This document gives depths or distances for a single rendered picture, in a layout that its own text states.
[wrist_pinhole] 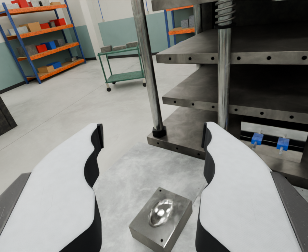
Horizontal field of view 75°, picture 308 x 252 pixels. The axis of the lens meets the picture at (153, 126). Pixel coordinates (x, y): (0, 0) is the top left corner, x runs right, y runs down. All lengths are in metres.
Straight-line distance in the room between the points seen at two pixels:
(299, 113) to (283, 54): 0.26
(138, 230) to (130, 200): 0.21
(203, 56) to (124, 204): 0.77
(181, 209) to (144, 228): 0.15
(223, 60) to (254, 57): 0.12
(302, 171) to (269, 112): 0.30
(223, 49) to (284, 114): 0.39
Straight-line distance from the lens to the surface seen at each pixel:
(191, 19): 6.47
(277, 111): 1.04
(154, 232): 0.76
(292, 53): 0.95
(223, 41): 0.94
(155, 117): 1.24
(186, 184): 0.97
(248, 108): 1.06
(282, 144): 1.09
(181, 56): 1.08
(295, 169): 1.13
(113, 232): 0.89
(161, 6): 1.13
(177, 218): 0.78
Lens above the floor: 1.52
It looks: 30 degrees down
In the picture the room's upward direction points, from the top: 11 degrees counter-clockwise
